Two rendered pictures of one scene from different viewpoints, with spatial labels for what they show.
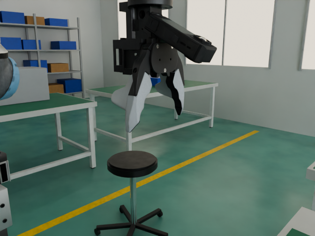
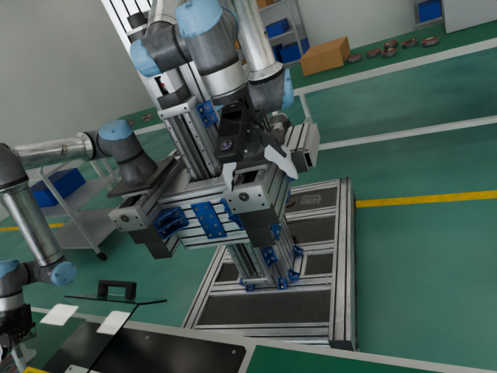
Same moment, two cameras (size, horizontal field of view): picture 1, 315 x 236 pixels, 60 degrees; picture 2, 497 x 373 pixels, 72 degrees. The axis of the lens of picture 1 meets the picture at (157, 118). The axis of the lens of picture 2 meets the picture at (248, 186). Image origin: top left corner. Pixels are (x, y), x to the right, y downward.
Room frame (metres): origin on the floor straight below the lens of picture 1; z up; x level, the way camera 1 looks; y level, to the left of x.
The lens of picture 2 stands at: (0.30, -0.61, 1.47)
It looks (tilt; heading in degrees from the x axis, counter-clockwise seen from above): 26 degrees down; 79
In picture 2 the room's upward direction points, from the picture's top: 23 degrees counter-clockwise
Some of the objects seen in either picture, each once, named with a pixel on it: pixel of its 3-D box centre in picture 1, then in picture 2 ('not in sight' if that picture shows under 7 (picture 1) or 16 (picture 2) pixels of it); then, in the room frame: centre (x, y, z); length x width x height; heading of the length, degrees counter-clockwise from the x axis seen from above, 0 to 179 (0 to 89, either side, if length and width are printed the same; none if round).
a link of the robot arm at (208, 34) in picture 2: not in sight; (206, 35); (0.46, 0.01, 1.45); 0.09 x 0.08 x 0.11; 61
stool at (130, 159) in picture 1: (136, 195); not in sight; (1.73, 0.15, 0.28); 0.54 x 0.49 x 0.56; 45
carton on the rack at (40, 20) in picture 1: (32, 21); not in sight; (6.17, 2.68, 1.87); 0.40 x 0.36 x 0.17; 44
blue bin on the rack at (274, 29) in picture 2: not in sight; (276, 28); (3.15, 5.67, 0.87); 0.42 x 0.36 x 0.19; 47
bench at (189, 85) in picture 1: (157, 110); not in sight; (4.09, 0.00, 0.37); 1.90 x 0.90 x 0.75; 135
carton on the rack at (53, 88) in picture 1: (52, 88); not in sight; (6.39, 2.47, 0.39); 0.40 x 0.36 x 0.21; 44
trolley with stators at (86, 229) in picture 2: not in sight; (68, 200); (-0.68, 2.83, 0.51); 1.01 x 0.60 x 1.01; 135
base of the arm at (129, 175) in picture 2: not in sight; (134, 164); (0.19, 0.81, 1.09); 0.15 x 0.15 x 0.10
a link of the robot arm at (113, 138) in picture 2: not in sight; (119, 139); (0.18, 0.81, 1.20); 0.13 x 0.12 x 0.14; 131
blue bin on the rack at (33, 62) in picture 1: (35, 66); not in sight; (6.13, 2.70, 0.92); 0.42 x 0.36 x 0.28; 45
